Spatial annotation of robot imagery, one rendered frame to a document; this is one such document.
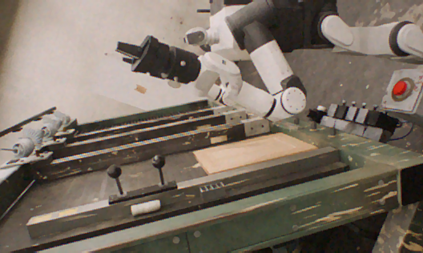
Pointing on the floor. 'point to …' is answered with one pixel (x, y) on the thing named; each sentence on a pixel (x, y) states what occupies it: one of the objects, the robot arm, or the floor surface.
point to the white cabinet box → (136, 86)
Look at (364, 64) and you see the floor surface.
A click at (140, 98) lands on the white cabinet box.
